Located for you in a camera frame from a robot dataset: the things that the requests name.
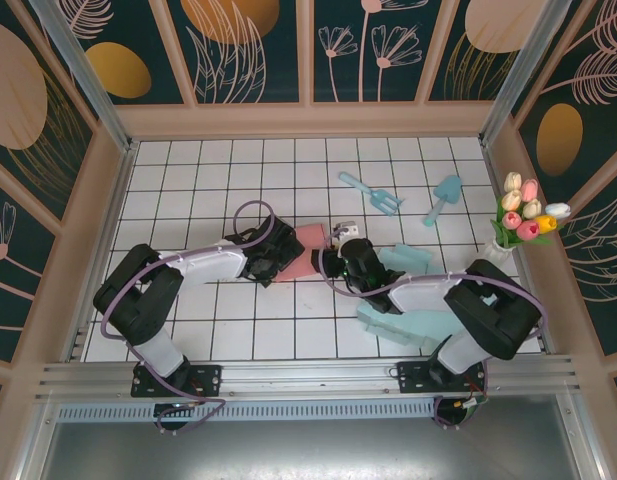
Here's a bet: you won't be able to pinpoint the pink cloth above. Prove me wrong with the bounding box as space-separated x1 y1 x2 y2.
275 223 330 284

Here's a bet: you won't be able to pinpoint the light blue toy garden fork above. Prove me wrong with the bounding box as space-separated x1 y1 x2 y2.
337 171 406 218

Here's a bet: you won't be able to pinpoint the light blue toy shovel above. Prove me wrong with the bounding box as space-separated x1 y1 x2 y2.
421 174 463 227

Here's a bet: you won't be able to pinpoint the white ribbed vase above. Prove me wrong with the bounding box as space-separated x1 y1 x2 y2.
482 238 515 266

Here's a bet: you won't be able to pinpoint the artificial tulip bouquet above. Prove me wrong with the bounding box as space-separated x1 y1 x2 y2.
490 171 573 250

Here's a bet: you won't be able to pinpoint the small circuit board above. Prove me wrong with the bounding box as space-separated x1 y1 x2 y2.
457 394 490 419
154 401 199 419

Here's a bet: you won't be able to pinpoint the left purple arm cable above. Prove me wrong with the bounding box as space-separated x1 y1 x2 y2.
101 199 278 435

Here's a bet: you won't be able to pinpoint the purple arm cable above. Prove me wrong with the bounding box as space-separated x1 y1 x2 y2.
101 199 278 435
310 229 545 430

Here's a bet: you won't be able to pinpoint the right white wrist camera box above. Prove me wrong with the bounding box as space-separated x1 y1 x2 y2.
331 219 360 240

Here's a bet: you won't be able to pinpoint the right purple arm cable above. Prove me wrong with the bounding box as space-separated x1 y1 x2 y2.
310 229 545 430

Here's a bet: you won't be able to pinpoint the aluminium mounting rail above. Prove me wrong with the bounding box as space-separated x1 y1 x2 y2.
34 353 583 404

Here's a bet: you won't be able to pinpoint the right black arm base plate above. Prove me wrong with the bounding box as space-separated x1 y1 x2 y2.
396 358 489 396

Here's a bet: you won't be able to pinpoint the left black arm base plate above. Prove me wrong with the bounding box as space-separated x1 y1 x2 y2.
130 363 224 399

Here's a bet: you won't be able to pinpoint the grey slotted cable duct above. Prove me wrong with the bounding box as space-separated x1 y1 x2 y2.
54 402 439 422

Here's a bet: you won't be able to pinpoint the aluminium corner post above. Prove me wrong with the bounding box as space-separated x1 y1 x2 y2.
27 0 140 154
479 0 574 147

